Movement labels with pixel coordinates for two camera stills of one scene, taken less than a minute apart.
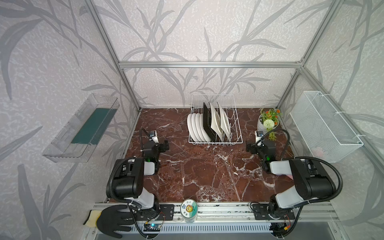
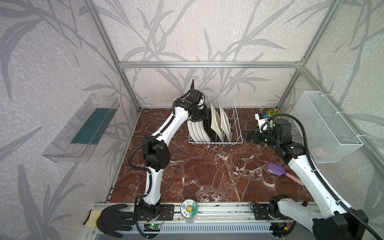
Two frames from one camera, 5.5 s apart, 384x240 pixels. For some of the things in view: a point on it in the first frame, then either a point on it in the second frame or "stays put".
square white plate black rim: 216,122 stays put
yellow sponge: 91,220 stays put
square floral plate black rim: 207,119 stays put
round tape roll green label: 188,209 stays put
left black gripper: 162,146 → 198,113
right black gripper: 252,147 → 255,135
